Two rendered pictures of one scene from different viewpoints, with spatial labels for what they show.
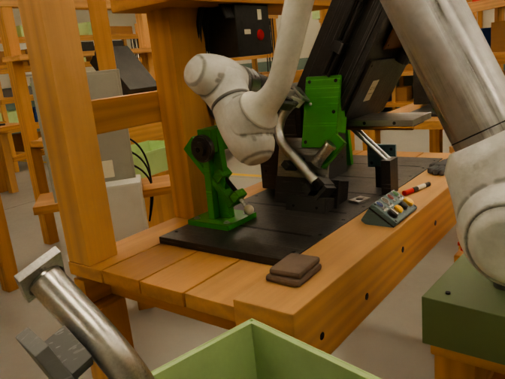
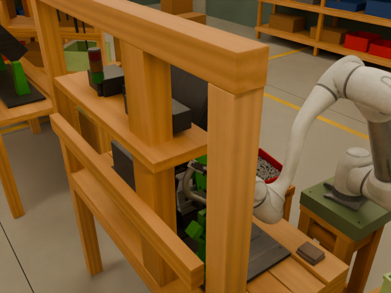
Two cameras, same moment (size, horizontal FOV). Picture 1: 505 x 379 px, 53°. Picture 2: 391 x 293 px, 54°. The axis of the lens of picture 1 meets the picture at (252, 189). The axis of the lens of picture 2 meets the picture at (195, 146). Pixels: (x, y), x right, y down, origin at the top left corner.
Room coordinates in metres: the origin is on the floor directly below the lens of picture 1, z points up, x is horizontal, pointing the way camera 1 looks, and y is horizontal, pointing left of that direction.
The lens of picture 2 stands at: (1.12, 1.23, 2.17)
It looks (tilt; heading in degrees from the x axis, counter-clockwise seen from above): 31 degrees down; 286
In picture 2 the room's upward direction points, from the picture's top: straight up
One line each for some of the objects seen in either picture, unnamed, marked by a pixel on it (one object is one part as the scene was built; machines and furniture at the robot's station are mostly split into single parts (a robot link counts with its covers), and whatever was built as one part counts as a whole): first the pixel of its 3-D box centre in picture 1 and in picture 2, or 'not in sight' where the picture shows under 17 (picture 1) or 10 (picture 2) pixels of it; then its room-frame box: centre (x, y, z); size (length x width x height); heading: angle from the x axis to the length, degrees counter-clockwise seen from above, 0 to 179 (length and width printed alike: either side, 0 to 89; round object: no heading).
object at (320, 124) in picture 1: (326, 110); (199, 163); (1.52, -0.24, 1.17); 0.13 x 0.12 x 0.20; 142
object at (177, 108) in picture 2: not in sight; (170, 113); (1.53, 0.11, 1.59); 0.15 x 0.07 x 0.07; 142
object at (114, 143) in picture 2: (303, 133); (144, 177); (1.79, -0.20, 1.07); 0.30 x 0.18 x 0.34; 142
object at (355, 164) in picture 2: not in sight; (355, 170); (0.80, -0.51, 1.09); 0.18 x 0.16 x 0.22; 138
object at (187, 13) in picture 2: not in sight; (173, 19); (3.81, -6.52, 0.37); 1.20 x 0.80 x 0.74; 61
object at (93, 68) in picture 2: not in sight; (96, 65); (1.90, -0.08, 1.67); 0.05 x 0.05 x 0.05
